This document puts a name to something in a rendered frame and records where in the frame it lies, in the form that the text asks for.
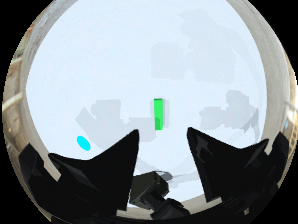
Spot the green rectangular post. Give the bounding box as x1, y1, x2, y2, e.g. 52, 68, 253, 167
154, 97, 162, 131

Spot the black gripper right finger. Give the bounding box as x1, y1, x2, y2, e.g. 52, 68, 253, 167
186, 127, 269, 202

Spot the cyan circle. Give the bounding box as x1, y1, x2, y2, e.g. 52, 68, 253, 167
77, 136, 90, 151

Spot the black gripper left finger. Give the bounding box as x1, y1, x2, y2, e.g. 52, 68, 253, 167
48, 129, 140, 210

